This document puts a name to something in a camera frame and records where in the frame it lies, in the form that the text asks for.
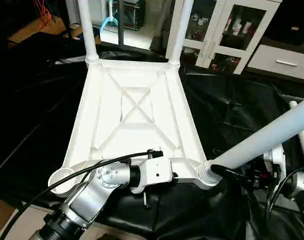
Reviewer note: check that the blue cardboard box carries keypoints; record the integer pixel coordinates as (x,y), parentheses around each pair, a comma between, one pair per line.
(77,32)

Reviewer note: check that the white plastic table leg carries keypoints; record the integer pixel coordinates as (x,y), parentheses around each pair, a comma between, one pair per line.
(180,30)
(302,130)
(88,30)
(261,140)

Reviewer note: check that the white glass-door cabinet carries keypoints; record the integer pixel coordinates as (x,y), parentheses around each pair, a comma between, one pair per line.
(221,30)

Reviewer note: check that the grey metal pole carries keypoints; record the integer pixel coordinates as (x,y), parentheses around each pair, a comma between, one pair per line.
(122,22)

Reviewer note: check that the white low drawer unit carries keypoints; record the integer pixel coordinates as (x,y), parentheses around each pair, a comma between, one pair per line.
(286,62)

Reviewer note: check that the white plastic table top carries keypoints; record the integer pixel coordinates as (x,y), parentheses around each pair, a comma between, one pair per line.
(137,100)

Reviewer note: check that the black work mat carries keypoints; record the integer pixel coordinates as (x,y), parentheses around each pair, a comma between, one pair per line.
(201,215)

